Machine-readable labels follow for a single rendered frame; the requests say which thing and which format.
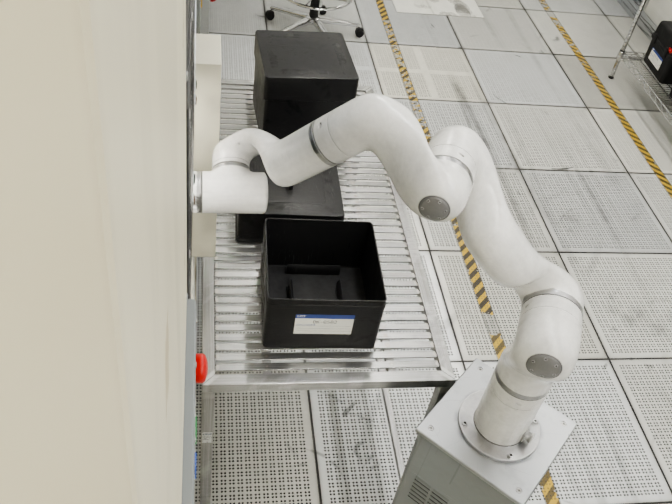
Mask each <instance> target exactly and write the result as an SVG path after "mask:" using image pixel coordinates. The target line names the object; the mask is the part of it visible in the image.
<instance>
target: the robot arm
mask: <svg viewBox="0 0 672 504"><path fill-rule="evenodd" d="M364 151H371V152H373V153H374V154H375V155H376V156H377V157H378V159H379V160H380V162H381V163H382V165H383V166H384V168H385V170H386V172H387V174H388V175H389V177H390V179H391V181H392V183H393V185H394V187H395V189H396V191H397V193H398V194H399V196H400V198H401V199H402V200H403V202H404V203H405V204H406V205H407V206H408V207H409V208H410V209H411V210H412V211H413V212H414V213H415V214H417V215H418V216H420V217H422V218H424V219H426V220H429V221H432V222H446V221H450V220H452V219H454V218H456V219H457V223H458V226H459V230H460V233H461V236H462V239H463V241H464V243H465V245H466V247H467V248H468V250H469V252H470V253H471V254H472V256H473V257H474V259H475V260H476V261H477V263H478V264H479V266H480V267H481V268H482V270H483V271H484V272H485V273H486V274H487V275H488V277H489V278H490V279H492V280H493V281H494V282H495V283H497V284H498V285H500V286H503V287H506V288H513V289H514V290H515V291H516V292H517V294H518V296H519V299H520V302H521V310H520V316H519V321H518V326H517V331H516V335H515V338H514V342H513V343H512V344H510V345H509V346H507V347H506V348H505V349H504V351H503V352H502V354H501V356H500V358H499V360H498V362H497V365H496V367H495V369H494V371H493V374H492V376H491V378H490V380H489V382H488V385H487V387H486V389H485V390H479V391H477V392H474V393H472V394H470V395H469V396H468V397H467V398H466V399H465V400H464V401H463V403H462V404H461V406H460V409H459V412H458V425H459V429H460V431H461V433H462V436H463V437H464V439H465V440H466V442H467V443H468V444H469V445H470V446H471V447H472V448H473V449H474V450H475V451H477V452H478V453H479V454H481V455H483V456H484V457H486V458H489V459H491V460H494V461H498V462H504V463H514V462H518V461H522V460H524V459H526V458H528V457H529V456H530V455H531V454H532V453H533V452H534V451H535V450H536V448H537V446H538V444H539V441H540V433H541V431H540V425H539V423H538V420H537V418H536V414H537V412H538V410H539V409H540V407H541V405H542V403H543V401H544V400H545V398H546V396H547V394H548V392H549V390H550V389H551V387H552V385H553V383H554V382H559V381H563V380H565V379H567V378H568V377H569V376H570V375H571V373H572V372H573V370H574V368H575V365H576V363H577V359H578V356H579V351H580V344H581V335H582V325H583V314H584V298H583V294H582V291H581V289H580V287H579V285H578V283H577V282H576V281H575V280H574V278H573V277H572V276H571V275H570V274H569V273H567V272H566V271H565V270H563V269H562V268H560V267H559V266H557V265H556V264H554V263H552V262H550V261H549V260H547V259H546V258H544V257H543V256H541V255H540V254H539V253H538V252H537V251H536V250H535V249H534V248H533V247H532V245H531V244H530V243H529V241H528V240H527V238H526V237H525V235H524V233H523V232H522V230H521V229H520V227H519V226H518V224H517V223H516V221H515V220H514V218H513V216H512V214H511V212H510V210H509V208H508V205H507V203H506V200H505V198H504V195H503V192H502V188H501V185H500V182H499V178H498V175H497V171H496V168H495V165H494V162H493V160H492V157H491V155H490V153H489V151H488V149H487V147H486V145H485V143H484V142H483V140H482V139H481V138H480V137H479V135H478V134H477V133H476V132H474V131H473V130H472V129H470V128H468V127H465V126H460V125H453V126H448V127H445V128H443V129H441V130H439V131H438V132H437V133H436V134H435V135H434V136H433V137H432V139H431V140H430V142H429V144H428V142H427V140H426V137H425V135H424V132H423V129H422V127H421V125H420V123H419V121H418V120H417V118H416V117H415V116H414V114H413V113H412V112H411V111H410V110H409V109H408V108H407V107H405V106H404V105H403V104H401V103H400V102H398V101H396V100H394V99H392V98H390V97H388V96H385V95H382V94H378V93H368V94H363V95H360V96H358V97H356V98H354V99H352V100H350V101H348V102H346V103H344V104H343V105H341V106H339V107H337V108H335V109H334V110H332V111H330V112H328V113H327V114H325V115H323V116H321V117H319V118H318V119H316V120H314V121H312V122H311V123H309V124H307V125H305V126H304V127H302V128H300V129H299V130H297V131H295V132H293V133H292V134H290V135H288V136H286V137H285V138H283V139H281V140H280V139H279V138H277V137H275V136H274V135H272V134H270V133H268V132H266V131H263V130H260V129H256V128H246V129H242V130H240V131H237V132H235V133H233V134H232V135H230V136H228V137H226V138H225V139H223V140H222V141H220V142H219V143H218V144H217V145H216V146H215V148H214V150H213V154H212V171H202V172H201V171H194V174H195V184H194V185H193V193H194V195H195V204H194V207H193V213H201V211H202V213H238V214H264V213H265V212H266V210H267V205H268V180H267V176H266V174H265V173H264V172H251V171H250V162H251V160H252V159H253V158H254V157H256V156H257V155H260V156H261V158H262V161H263V164H264V167H265V169H266V172H267V174H268V176H269V177H270V179H271V180H272V181H273V182H274V183H275V184H276V185H278V186H281V187H289V186H293V185H296V184H298V183H300V182H303V181H305V180H307V179H309V178H311V177H313V176H315V175H317V174H319V173H321V172H323V171H325V170H327V169H329V168H332V167H334V166H336V165H338V164H340V163H342V162H344V161H346V160H348V159H350V158H352V157H354V156H356V155H358V154H360V153H362V152H364Z"/></svg>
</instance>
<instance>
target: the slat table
mask: <svg viewBox="0 0 672 504"><path fill-rule="evenodd" d="M253 87H254V80H238V79H221V93H222V94H221V98H224V99H220V103H226V104H220V108H225V109H220V113H223V114H220V119H241V120H220V124H234V125H220V129H225V130H219V135H232V134H233V133H235V132H237V131H226V130H242V129H246V128H256V129H258V126H253V125H257V121H253V120H256V116H252V115H255V111H252V110H255V109H254V106H252V105H254V104H253V101H251V100H253V96H251V95H253ZM226 94H242V95H226ZM229 99H245V100H229ZM230 104H245V105H230ZM228 109H246V110H228ZM226 114H246V115H226ZM243 120H246V121H243ZM236 125H247V126H236ZM360 157H377V156H376V155H375V154H374V153H371V152H362V153H360V154H358V155H356V156H354V157H352V158H350V159H348V160H346V161H344V162H343V163H340V164H338V165H337V167H338V168H344V169H338V173H340V174H346V175H339V180H347V181H339V182H340V186H346V187H340V188H341V192H345V193H341V194H342V198H343V199H344V200H343V206H344V213H345V217H344V221H366V222H371V223H372V224H373V226H399V228H374V232H375V233H401V235H375V238H376V240H395V241H403V242H376V243H377V248H405V250H399V249H378V253H379V255H406V256H407V257H379V259H380V263H409V265H383V264H381V269H382V271H411V273H408V272H382V275H383V278H392V279H413V280H384V285H385V287H415V289H385V290H386V295H417V297H387V301H386V303H419V305H386V307H385V309H384V312H422V314H384V312H383V316H382V320H381V324H380V327H379V331H378V335H377V339H376V342H375V346H374V347H373V348H371V349H373V350H374V352H297V353H270V350H337V349H367V348H281V347H264V346H263V344H262V314H261V279H260V265H261V255H262V244H263V242H237V240H216V246H254V248H234V247H216V253H233V254H255V256H254V255H215V257H203V267H202V353H203V354H205V356H206V358H207V362H208V374H207V378H206V381H205V382H204V383H202V398H201V453H200V504H211V482H212V457H213V431H214V405H215V392H242V391H288V390H334V389H380V388H381V390H382V396H383V401H384V406H385V411H386V416H387V421H388V426H389V431H390V436H391V441H392V446H393V451H394V456H395V461H396V466H397V472H398V477H399V482H400V483H401V480H402V477H403V475H404V472H405V469H406V467H407V464H408V461H409V459H410V456H411V453H412V451H413V448H414V445H415V443H416V440H417V438H418V435H419V434H418V435H417V437H416V440H415V443H414V445H413V448H412V451H411V453H410V456H409V459H408V461H407V464H406V467H405V466H404V461H403V456H402V451H401V446H400V442H399V437H398V432H397V427H396V422H395V417H394V412H393V408H392V403H391V398H390V393H389V389H388V388H426V387H435V389H434V392H433V395H432V397H431V400H430V403H429V405H428V408H427V411H426V413H425V416H424V418H425V417H426V416H427V414H428V413H429V412H430V411H431V410H432V409H433V407H434V406H435V405H436V404H437V403H438V402H439V401H440V399H441V398H442V397H443V396H444V395H445V394H446V392H447V391H448V390H449V389H450V388H451V387H452V385H453V384H454V383H455V381H456V379H455V376H454V372H453V369H452V365H451V362H450V358H449V355H448V351H447V348H446V344H445V341H444V337H443V334H442V330H441V327H440V323H439V320H438V316H437V313H436V309H435V305H434V302H433V298H432V295H431V291H430V288H429V284H428V281H427V277H426V274H425V270H424V267H423V263H422V260H421V256H420V253H419V249H418V246H417V242H416V239H415V235H414V232H413V228H412V225H411V221H410V218H409V214H408V211H407V207H406V204H405V203H404V202H403V200H402V199H401V198H400V196H399V194H398V193H397V191H396V189H395V187H394V185H393V183H392V181H391V179H390V177H389V175H388V174H387V172H386V170H385V168H384V166H383V165H382V164H361V163H359V162H364V163H381V162H380V160H379V159H378V158H360ZM358 168H370V169H384V170H366V169H358ZM357 174H373V175H385V176H368V175H357ZM356 180H373V181H387V182H365V181H356ZM356 186H368V187H388V188H359V187H356ZM357 192H358V193H390V195H386V194H357ZM359 199H384V200H392V201H370V200H359ZM351 205H352V207H351ZM360 205H363V206H393V207H394V208H390V207H360ZM352 212H354V213H352ZM362 212H379V213H395V214H362ZM354 219H355V220H354ZM363 219H393V220H397V221H370V220H363ZM214 259H215V261H244V262H255V263H215V266H214ZM214 268H215V269H236V270H256V272H255V271H215V273H214ZM214 275H216V278H256V280H215V282H214ZM214 284H215V286H257V288H215V290H214ZM214 293H215V295H257V296H258V297H216V299H214ZM215 301H216V304H258V306H216V308H215ZM215 311H216V313H252V312H259V315H216V317H215ZM215 319H216V322H259V324H216V326H215ZM385 321H424V323H386V322H385ZM215 328H216V331H260V333H248V334H216V337H215ZM387 330H426V331H427V332H388V331H387ZM215 339H216V341H260V343H219V344H216V346H215ZM378 339H380V342H379V340H378ZM389 339H429V341H411V342H390V340H389ZM419 348H431V350H432V351H392V349H419ZM215 349H216V351H255V350H261V353H219V354H216V355H215ZM381 349H382V351H381ZM215 358H216V361H259V360H262V363H234V364H216V367H215ZM396 358H434V360H432V361H394V359H396ZM328 359H375V360H376V361H366V362H300V363H271V360H328ZM383 359H384V361H383ZM396 368H437V371H396ZM336 369H377V370H378V372H329V373H273V374H272V372H271V371H277V370H336ZM385 369H386V372H385ZM215 370H216V372H218V371H262V374H216V375H215ZM202 432H212V443H202ZM400 483H399V485H400ZM399 485H398V488H399ZM398 488H397V491H398ZM397 491H396V493H397ZM396 493H395V496H396ZM395 496H394V499H395ZM394 499H393V501H394ZM393 501H392V504H393Z"/></svg>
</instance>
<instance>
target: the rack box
mask: <svg viewBox="0 0 672 504"><path fill-rule="evenodd" d="M651 37H652V40H651V42H650V45H649V47H648V50H647V52H646V54H645V57H644V62H645V63H646V65H647V66H648V67H649V69H650V70H651V72H652V73H653V74H654V76H655V77H656V79H657V80H658V81H659V83H661V84H670V85H672V21H664V20H663V21H661V22H660V23H659V25H658V27H657V29H656V31H655V32H653V33H652V35H651Z"/></svg>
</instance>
